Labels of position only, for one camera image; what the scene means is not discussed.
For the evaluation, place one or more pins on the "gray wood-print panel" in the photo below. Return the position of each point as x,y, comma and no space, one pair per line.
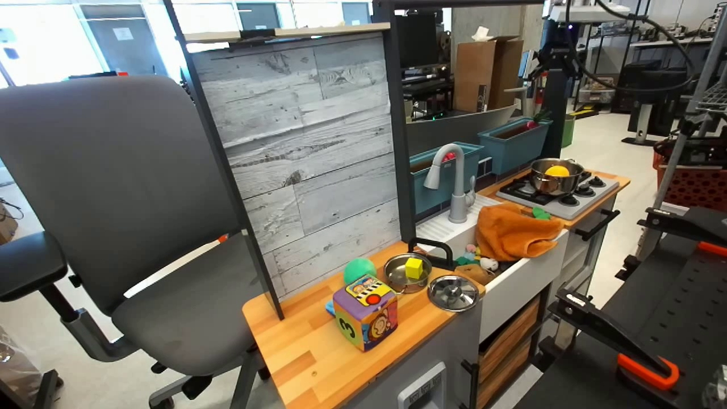
302,151

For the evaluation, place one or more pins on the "tall cardboard box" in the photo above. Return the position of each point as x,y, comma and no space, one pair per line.
484,70

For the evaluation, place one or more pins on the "green ball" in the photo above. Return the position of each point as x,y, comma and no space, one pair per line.
358,269

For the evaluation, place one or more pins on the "white sink basin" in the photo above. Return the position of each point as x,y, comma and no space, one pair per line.
524,281

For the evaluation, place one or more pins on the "gray toy faucet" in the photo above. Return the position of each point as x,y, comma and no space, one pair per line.
457,189

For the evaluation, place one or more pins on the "yellow orange round plushy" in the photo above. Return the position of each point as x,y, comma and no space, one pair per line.
558,170

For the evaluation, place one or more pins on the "orange cloth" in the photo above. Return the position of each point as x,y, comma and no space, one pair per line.
513,234

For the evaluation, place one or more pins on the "shallow steel bowl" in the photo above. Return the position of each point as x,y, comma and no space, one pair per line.
452,292

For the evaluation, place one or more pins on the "gray toy kitchen cabinet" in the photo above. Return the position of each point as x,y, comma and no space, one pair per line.
446,355

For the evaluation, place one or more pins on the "small steel bowl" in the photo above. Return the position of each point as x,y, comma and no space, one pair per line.
395,275

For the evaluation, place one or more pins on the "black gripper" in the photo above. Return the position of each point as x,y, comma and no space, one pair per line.
562,41

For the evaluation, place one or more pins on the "gray stove top panel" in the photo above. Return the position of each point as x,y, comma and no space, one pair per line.
563,208

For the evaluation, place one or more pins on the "orange black clamp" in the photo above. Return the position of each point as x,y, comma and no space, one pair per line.
647,373

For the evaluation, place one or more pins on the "black kitchen frame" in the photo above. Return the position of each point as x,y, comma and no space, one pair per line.
399,136

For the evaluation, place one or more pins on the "colourful fabric cube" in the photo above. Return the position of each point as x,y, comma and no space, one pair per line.
366,313

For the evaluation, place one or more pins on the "gray office chair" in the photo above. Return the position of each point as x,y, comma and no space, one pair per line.
114,189

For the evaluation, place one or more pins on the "yellow toy block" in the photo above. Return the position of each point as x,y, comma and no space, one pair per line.
415,269

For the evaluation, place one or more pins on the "toy stove top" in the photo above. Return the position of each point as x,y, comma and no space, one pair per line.
524,186

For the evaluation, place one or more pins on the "teal planter box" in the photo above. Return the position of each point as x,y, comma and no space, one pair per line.
512,147
435,193

